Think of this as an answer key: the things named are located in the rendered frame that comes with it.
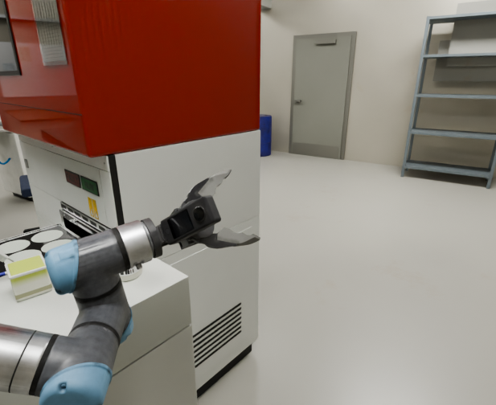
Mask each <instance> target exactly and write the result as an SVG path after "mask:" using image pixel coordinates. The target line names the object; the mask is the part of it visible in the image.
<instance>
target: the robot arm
mask: <svg viewBox="0 0 496 405"><path fill-rule="evenodd" d="M231 171H232V170H231V169H227V170H222V171H220V172H218V173H216V174H213V175H212V176H210V177H209V178H206V179H205V180H203V181H201V182H200V183H198V184H196V185H195V186H194V187H193V188H192V189H191V190H190V192H189V193H188V194H187V197H186V199H185V200H184V201H183V202H182V204H181V206H180V208H175V209H174V210H173V212H172V213H171V214H170V216H169V217H167V218H165V219H163V220H162V221H161V224H159V225H157V226H156V227H155V226H154V223H153V221H152V220H151V219H150V218H147V219H143V220H141V222H140V221H139V220H135V221H133V222H130V223H125V224H122V225H120V226H117V227H114V228H112V229H108V230H106V231H102V232H99V233H96V234H94V235H89V236H86V237H84V238H81V239H73V240H72V241H71V242H69V243H66V244H63V245H60V246H58V247H54V248H52V249H50V250H48V251H47V252H46V254H45V256H44V260H45V264H46V267H47V272H48V275H49V277H50V279H51V283H52V285H53V288H54V289H55V292H56V293H57V294H58V295H64V294H67V293H69V294H71V293H72V295H73V296H74V298H75V301H76V304H77V307H78V310H79V314H78V316H77V318H76V320H75V322H74V325H73V327H72V329H71V331H70V333H69V335H68V336H64V335H59V334H56V333H55V334H53V333H47V332H43V331H38V330H33V329H26V328H22V327H18V326H13V325H6V324H2V323H0V391H2V392H8V393H14V394H20V395H33V396H37V397H39V405H103V403H104V400H105V396H106V393H107V390H108V387H109V384H110V383H111V381H112V376H113V366H114V362H115V359H116V356H117V351H118V348H119V345H120V344H121V343H122V342H124V341H125V340H126V339H127V337H128V336H129V335H130V334H131V333H132V331H133V318H132V317H133V314H132V310H131V308H130V306H129V303H128V301H127V297H126V295H125V290H124V287H123V284H122V281H121V277H120V275H119V273H122V272H125V271H127V270H130V269H131V268H133V267H134V266H136V268H137V270H139V269H141V268H142V265H141V264H144V263H147V262H149V261H151V260H152V259H153V258H154V259H155V258H157V257H159V256H162V247H164V246H166V245H172V244H176V243H179V245H180V248H181V249H185V248H188V247H190V246H193V245H196V244H197V243H202V244H205V245H206V246H207V247H208V248H215V249H218V248H228V247H238V246H244V245H249V244H252V243H255V242H257V241H259V240H260V237H259V236H257V235H254V234H252V235H246V234H244V233H243V232H242V233H235V232H234V231H232V230H231V229H229V228H226V227H224V228H223V229H221V230H220V231H219V232H218V233H213V231H214V228H215V224H216V223H218V222H220V221H221V217H220V215H219V211H218V209H217V206H216V205H215V201H214V199H213V196H214V194H215V189H216V187H217V186H219V185H220V184H221V183H222V182H223V179H226V178H227V176H228V175H229V174H230V173H231Z"/></svg>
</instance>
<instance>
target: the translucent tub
mask: <svg viewBox="0 0 496 405"><path fill-rule="evenodd" d="M5 268H6V272H7V275H8V278H9V280H10V283H11V286H12V289H13V292H14V296H15V299H16V301H23V300H26V299H28V298H31V297H35V296H38V295H40V294H43V293H46V292H49V291H51V289H52V285H51V281H50V277H49V275H48V272H47V267H46V264H45V260H44V258H43V256H42V254H40V255H37V256H32V257H28V258H26V259H22V260H17V261H15V262H11V263H8V264H5Z"/></svg>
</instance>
